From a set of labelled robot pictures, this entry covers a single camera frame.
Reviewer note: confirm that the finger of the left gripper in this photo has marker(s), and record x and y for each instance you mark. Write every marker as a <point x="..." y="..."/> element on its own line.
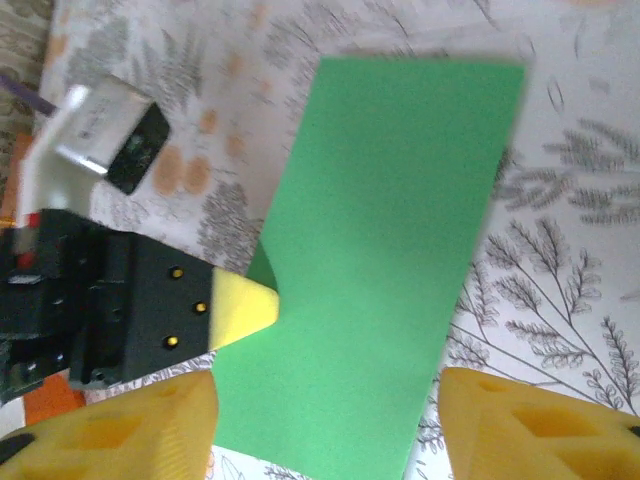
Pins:
<point x="165" y="310"/>

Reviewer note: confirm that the green paper sheet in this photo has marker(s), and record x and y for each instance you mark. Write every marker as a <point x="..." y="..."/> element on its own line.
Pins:
<point x="380" y="225"/>

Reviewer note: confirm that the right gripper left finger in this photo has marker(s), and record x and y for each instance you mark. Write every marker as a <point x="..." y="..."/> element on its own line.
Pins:
<point x="125" y="435"/>

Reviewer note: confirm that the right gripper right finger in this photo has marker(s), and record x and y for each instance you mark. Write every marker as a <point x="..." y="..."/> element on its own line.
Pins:
<point x="525" y="435"/>

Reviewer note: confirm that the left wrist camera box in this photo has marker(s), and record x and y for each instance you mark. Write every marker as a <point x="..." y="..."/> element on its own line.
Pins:
<point x="100" y="130"/>

